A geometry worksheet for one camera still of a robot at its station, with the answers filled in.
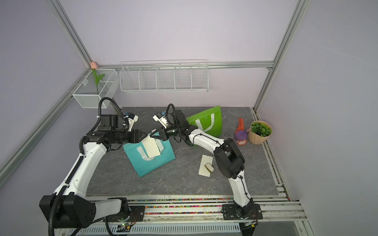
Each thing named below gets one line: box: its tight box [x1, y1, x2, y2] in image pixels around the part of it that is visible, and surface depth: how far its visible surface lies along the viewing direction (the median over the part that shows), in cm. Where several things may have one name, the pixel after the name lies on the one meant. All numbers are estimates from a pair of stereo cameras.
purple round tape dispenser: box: [234, 129, 248, 146], surface depth 105 cm
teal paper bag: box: [123, 138, 176, 178], surface depth 81 cm
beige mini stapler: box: [204, 162, 215, 173], surface depth 88 cm
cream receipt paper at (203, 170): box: [198, 154, 214, 178], surface depth 93 cm
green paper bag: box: [186, 105, 223, 137], surface depth 93 cm
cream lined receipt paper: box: [141, 135, 161, 158], surface depth 81 cm
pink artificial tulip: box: [90, 61, 106, 95], surface depth 92 cm
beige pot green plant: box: [248, 120, 273, 146], surface depth 93 cm
